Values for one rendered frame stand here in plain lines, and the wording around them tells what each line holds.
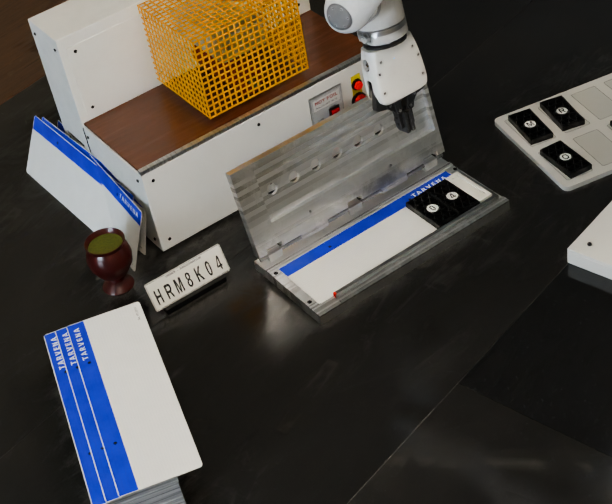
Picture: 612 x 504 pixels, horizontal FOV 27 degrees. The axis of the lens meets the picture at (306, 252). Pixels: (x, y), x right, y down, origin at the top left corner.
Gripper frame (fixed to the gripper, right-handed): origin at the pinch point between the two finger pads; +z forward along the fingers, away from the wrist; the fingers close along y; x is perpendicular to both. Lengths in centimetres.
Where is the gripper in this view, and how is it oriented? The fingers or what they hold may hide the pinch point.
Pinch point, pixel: (404, 119)
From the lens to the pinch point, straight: 218.6
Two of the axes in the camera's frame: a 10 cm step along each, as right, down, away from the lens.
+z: 2.6, 8.3, 5.0
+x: -5.4, -3.0, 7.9
